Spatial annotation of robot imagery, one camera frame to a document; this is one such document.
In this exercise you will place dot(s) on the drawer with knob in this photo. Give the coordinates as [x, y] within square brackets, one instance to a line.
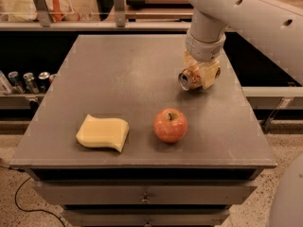
[95, 194]
[145, 218]

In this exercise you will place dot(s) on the white orange plastic bag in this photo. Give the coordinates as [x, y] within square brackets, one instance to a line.
[24, 11]

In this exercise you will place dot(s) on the left metal bracket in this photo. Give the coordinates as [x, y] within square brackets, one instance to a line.
[43, 14]

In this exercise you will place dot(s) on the red apple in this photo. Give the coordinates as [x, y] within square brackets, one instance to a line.
[170, 125]

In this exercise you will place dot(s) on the lower drawer with knob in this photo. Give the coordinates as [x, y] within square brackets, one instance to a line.
[145, 218]

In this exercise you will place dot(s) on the green silver can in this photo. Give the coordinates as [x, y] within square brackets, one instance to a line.
[31, 83]

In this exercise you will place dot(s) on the grey drawer cabinet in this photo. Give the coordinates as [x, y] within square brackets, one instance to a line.
[134, 77]

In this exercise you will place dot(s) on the orange soda can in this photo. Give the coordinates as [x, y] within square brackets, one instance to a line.
[190, 78]

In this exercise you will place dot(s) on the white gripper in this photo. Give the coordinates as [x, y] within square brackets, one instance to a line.
[204, 50]

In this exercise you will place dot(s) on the small red can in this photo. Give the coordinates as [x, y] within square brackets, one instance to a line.
[52, 77]

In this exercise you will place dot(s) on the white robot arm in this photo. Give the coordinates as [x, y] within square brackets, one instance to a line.
[274, 27]

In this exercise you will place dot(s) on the clear acrylic box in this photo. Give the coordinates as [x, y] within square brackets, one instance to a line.
[87, 10]

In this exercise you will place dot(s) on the yellow sponge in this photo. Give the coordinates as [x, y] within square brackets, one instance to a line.
[103, 133]

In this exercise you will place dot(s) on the blue silver can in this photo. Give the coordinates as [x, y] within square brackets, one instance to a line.
[15, 79]

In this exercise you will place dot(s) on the upper drawer with knob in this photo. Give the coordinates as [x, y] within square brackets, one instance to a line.
[95, 194]

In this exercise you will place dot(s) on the metal bracket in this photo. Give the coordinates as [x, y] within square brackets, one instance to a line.
[43, 14]
[120, 17]

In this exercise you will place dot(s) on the middle metal bracket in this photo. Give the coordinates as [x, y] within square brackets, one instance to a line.
[120, 17]

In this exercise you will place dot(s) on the dark silver-top can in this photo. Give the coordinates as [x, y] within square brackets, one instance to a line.
[44, 80]

